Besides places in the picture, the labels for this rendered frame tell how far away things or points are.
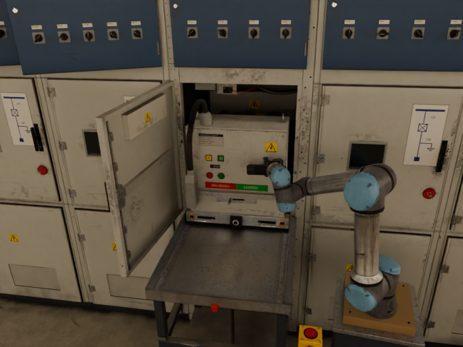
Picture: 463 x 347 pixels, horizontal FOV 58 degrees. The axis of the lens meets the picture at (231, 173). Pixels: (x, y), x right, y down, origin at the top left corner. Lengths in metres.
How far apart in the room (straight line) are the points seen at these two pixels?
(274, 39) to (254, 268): 1.04
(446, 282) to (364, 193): 1.28
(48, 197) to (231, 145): 1.22
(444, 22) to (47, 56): 1.73
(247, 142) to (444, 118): 0.91
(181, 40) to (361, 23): 0.81
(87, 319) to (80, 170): 1.07
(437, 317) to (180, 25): 2.11
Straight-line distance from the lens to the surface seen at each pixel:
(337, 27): 1.97
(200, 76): 2.09
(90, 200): 2.58
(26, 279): 3.22
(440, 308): 2.74
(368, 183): 1.43
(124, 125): 1.79
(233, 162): 2.04
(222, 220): 2.20
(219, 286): 1.84
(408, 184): 2.25
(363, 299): 1.65
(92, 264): 2.86
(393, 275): 1.75
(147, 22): 2.08
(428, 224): 2.38
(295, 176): 2.20
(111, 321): 3.01
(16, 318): 3.28
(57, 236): 2.85
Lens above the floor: 2.05
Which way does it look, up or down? 25 degrees down
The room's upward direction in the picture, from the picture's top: 1 degrees counter-clockwise
